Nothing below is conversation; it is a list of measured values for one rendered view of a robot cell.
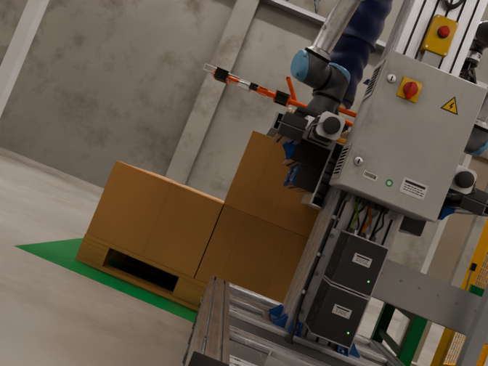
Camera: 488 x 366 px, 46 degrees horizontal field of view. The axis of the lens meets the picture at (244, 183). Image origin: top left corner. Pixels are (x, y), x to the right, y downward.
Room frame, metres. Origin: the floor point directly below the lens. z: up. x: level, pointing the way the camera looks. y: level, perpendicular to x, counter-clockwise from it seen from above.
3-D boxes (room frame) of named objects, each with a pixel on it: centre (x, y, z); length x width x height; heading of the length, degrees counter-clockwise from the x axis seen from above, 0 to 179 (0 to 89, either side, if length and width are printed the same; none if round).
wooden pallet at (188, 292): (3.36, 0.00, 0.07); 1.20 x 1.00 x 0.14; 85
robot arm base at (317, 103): (2.41, -0.20, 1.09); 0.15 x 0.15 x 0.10
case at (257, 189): (3.04, -0.26, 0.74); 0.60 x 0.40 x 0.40; 84
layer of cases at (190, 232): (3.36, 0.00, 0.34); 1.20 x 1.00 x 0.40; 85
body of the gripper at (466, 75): (2.75, -0.80, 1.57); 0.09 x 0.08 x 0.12; 135
